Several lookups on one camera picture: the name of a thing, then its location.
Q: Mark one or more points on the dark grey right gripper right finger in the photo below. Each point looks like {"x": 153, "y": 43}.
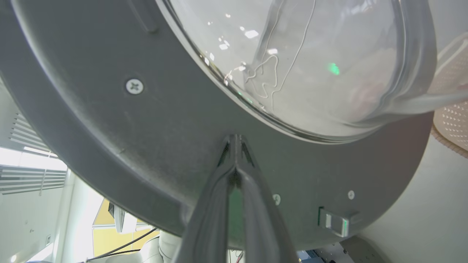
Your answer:
{"x": 261, "y": 226}

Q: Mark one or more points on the grey washing machine door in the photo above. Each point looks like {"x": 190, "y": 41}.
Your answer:
{"x": 146, "y": 146}

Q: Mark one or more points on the dark flat monitor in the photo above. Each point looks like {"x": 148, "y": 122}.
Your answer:
{"x": 116, "y": 217}

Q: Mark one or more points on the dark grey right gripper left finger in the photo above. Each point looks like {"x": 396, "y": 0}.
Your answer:
{"x": 210, "y": 219}

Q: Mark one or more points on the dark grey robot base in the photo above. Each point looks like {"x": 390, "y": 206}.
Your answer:
{"x": 362, "y": 252}

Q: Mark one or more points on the white window blind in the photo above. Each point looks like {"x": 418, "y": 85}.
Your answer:
{"x": 29, "y": 179}

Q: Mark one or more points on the yellow wall panel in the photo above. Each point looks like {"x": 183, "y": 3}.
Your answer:
{"x": 106, "y": 241}

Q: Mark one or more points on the beige perforated laundry basket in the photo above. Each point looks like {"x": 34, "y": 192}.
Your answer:
{"x": 453, "y": 120}

